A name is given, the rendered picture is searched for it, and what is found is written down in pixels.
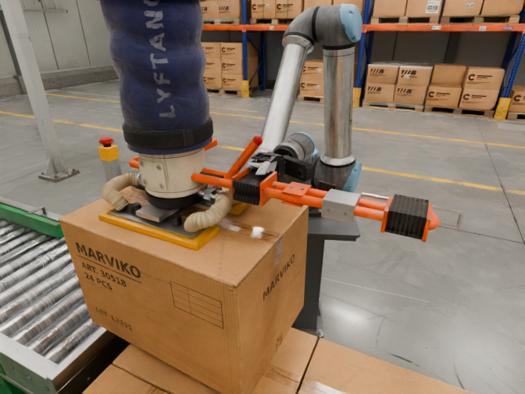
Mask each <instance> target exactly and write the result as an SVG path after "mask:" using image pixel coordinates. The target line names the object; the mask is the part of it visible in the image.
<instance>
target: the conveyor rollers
mask: <svg viewBox="0 0 525 394"><path fill-rule="evenodd" d="M60 257H61V258H60ZM72 262H73V261H72V259H71V256H70V252H69V250H68V247H67V244H66V240H65V238H61V239H59V238H55V237H52V236H51V235H47V234H44V233H41V232H39V231H35V230H33V229H30V228H28V227H24V226H22V225H19V224H15V223H13V222H10V221H8V220H4V219H2V218H0V308H1V309H0V324H2V323H3V322H5V321H7V320H8V319H9V318H10V317H12V316H14V315H15V314H17V313H19V312H20V311H21V310H23V309H24V308H25V307H27V306H29V305H30V304H31V303H33V302H34V301H36V300H37V299H39V298H41V297H42V296H43V295H45V294H46V293H48V292H50V291H51V290H53V289H54V288H55V287H57V286H58V285H60V284H61V283H63V282H64V281H65V280H67V279H68V278H70V277H72V276H73V275H75V274H76V271H75V268H74V265H73V263H72ZM69 264H70V265H69ZM68 265H69V266H68ZM66 266H68V267H66ZM64 267H65V268H64ZM63 268H64V269H63ZM58 271H59V272H58ZM56 272H58V273H56ZM55 273H56V274H55ZM53 274H54V275H53ZM52 275H53V276H52ZM29 276H30V277H29ZM49 277H50V278H49ZM25 278H26V279H25ZM47 278H49V279H47ZM45 279H47V280H45ZM41 282H42V283H41ZM39 283H40V284H39ZM38 284H39V285H38ZM36 285H37V286H36ZM34 286H36V287H34ZM79 286H80V283H79V281H78V278H77V275H75V276H73V277H72V278H71V279H69V280H68V281H66V282H65V283H63V284H62V285H60V286H59V287H58V288H56V289H54V290H53V291H51V292H50V293H48V294H47V295H46V296H44V297H43V298H41V299H39V300H38V301H37V302H36V303H34V304H32V305H31V306H29V307H27V308H26V309H25V310H24V311H22V312H21V313H19V314H17V315H16V316H15V317H13V318H12V319H10V320H9V321H7V322H5V323H4V324H3V325H2V326H0V332H1V333H2V334H4V335H6V336H8V337H9V336H10V335H12V334H13V333H14V332H16V331H18V330H19V329H20V328H22V327H23V326H24V325H25V324H27V323H29V322H30V321H32V320H33V319H34V318H35V317H37V316H38V315H40V314H41V313H43V312H44V311H46V310H47V309H48V308H49V307H50V306H52V305H54V304H55V303H57V302H58V301H59V300H60V299H62V298H63V297H65V296H66V295H68V294H69V293H71V292H72V291H73V290H74V289H76V288H77V287H79ZM7 289H8V290H7ZM30 289H31V290H30ZM28 290H30V291H29V292H27V291H28ZM25 292H26V293H25ZM24 293H25V294H24ZM19 296H21V297H19ZM17 297H19V298H17ZM16 298H17V299H16ZM14 299H15V300H14ZM13 300H14V301H13ZM83 300H84V295H83V292H82V290H81V288H79V289H78V290H76V291H75V292H74V293H72V294H71V295H69V296H68V297H66V298H65V299H64V300H63V301H61V302H60V303H58V304H57V305H55V306H54V307H52V308H51V309H50V310H49V311H47V312H46V313H44V314H43V315H41V316H40V317H39V318H38V319H37V320H35V321H33V322H32V323H31V324H29V325H27V326H26V327H25V328H24V329H23V330H21V331H19V332H18V333H17V334H15V335H14V336H13V337H12V338H11V339H13V340H15V341H17V342H18V343H20V344H22V345H25V344H26V343H28V342H29V341H30V340H31V339H33V338H34V337H35V336H36V335H38V334H39V333H41V332H42V331H44V330H45V329H46V328H47V327H48V326H50V325H51V324H52V323H54V322H55V321H57V320H58V319H59V318H60V317H61V316H63V315H64V314H65V313H67V312H68V311H69V310H71V309H72V308H74V307H75V306H76V305H77V304H78V303H80V302H81V301H83ZM11 301H12V302H11ZM10 302H11V303H10ZM8 303H9V304H8ZM6 304H8V305H6ZM5 305H6V306H5ZM3 306H4V307H3ZM2 307H3V308H2ZM88 314H89V311H88V307H87V304H86V302H84V303H83V304H81V305H80V306H79V307H77V308H76V309H75V310H74V311H73V312H71V313H70V314H68V315H67V316H66V317H64V318H63V319H62V320H61V321H60V322H58V323H57V324H56V325H54V326H53V327H52V328H50V329H49V330H48V331H46V332H45V333H44V334H43V335H41V336H40V337H39V338H37V339H36V340H35V341H33V342H32V343H31V344H30V345H29V346H27V348H29V349H31V350H33V351H35V352H36V353H38V354H41V353H42V352H44V351H45V350H46V349H47V348H48V347H49V346H50V345H52V344H53V343H54V342H56V341H57V340H58V339H59V338H61V337H62V336H63V335H64V334H66V333H67V332H68V331H69V330H70V329H71V328H73V327H74V326H75V325H76V324H78V323H79V322H80V321H82V320H83V319H84V318H85V317H86V316H87V315H88ZM99 327H100V326H99V325H97V324H96V323H94V322H92V320H91V318H89V319H88V320H87V321H85V322H84V323H83V324H82V325H81V326H80V327H79V328H77V329H76V330H75V331H73V332H72V333H71V334H70V335H68V336H67V337H66V338H65V339H63V340H62V341H61V342H60V343H59V344H58V345H57V346H56V347H54V348H53V349H52V350H50V351H49V352H48V353H47V354H45V355H44V357H45V358H47V359H49V360H50V361H52V362H54V363H55V364H57V363H58V362H59V361H60V360H62V359H63V358H64V357H65V356H66V355H68V354H69V353H70V352H71V351H72V350H73V349H75V348H76V347H77V346H78V345H79V344H81V343H82V342H83V341H84V340H85V339H86V338H87V337H88V336H89V335H90V334H91V333H93V332H94V331H95V330H96V329H97V328H99Z"/></svg>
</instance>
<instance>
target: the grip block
mask: <svg viewBox="0 0 525 394"><path fill-rule="evenodd" d="M257 170H258V168H254V167H252V168H251V171H250V167H246V168H244V169H243V170H242V171H240V172H239V173H237V174H235V175H234V176H233V177H232V178H231V187H232V199H233V200H236V201H239V202H246V203H249V204H252V205H257V206H258V205H259V201H260V206H264V205H265V204H266V203H267V202H268V201H269V200H270V199H271V198H270V197H266V196H265V190H266V188H272V184H273V182H274V181H277V172H276V171H270V172H269V173H266V174H265V175H259V176H256V175H255V173H256V172H257Z"/></svg>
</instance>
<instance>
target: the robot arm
mask: <svg viewBox="0 0 525 394"><path fill-rule="evenodd" d="M361 32H362V17H361V14H360V11H359V8H358V7H357V6H356V5H353V4H341V5H323V6H313V7H312V8H309V9H307V10H306V11H304V12H302V13H301V14H299V15H298V16H297V17H296V18H295V19H294V20H293V21H292V22H291V24H290V25H289V26H288V28H287V30H286V31H285V33H284V37H283V40H282V44H283V46H284V53H283V56H282V60H281V63H280V68H279V71H278V74H277V79H276V83H275V85H274V89H273V94H272V97H271V100H270V105H269V108H268V112H267V114H266V120H265V123H264V126H263V129H262V134H261V137H262V144H261V145H260V146H259V147H258V149H257V153H256V154H255V155H254V156H253V157H252V159H254V160H251V161H249V162H248V164H247V166H246V167H250V171H251V168H252V167H254V168H258V170H257V172H256V173H255V175H256V176H259V175H265V174H266V173H269V172H270V171H276V172H277V182H281V183H285V184H290V183H291V182H297V183H301V184H309V185H312V187H311V188H313V189H318V184H319V181H325V182H328V183H331V184H335V185H336V190H340V191H344V192H352V193H353V192H354V191H355V189H356V187H357V185H358V183H359V179H360V176H361V171H362V164H361V163H360V162H359V161H355V153H354V152H353V151H352V107H353V82H354V58H355V43H356V42H357V41H359V39H360V38H361ZM317 42H322V43H323V88H324V141H325V151H324V152H323V153H322V154H321V156H318V154H319V153H318V150H317V149H315V142H314V139H313V137H312V136H311V135H310V134H308V133H305V132H303V131H299V132H296V133H294V134H291V135H290V136H289V137H288V138H287V139H285V136H286V133H287V130H288V124H289V121H290V118H291V113H292V110H293V106H294V104H295V98H296V95H297V92H298V86H299V83H300V80H301V77H302V71H303V68H304V65H305V60H306V56H307V54H308V53H310V52H311V51H312V50H313V46H314V44H315V43H317Z"/></svg>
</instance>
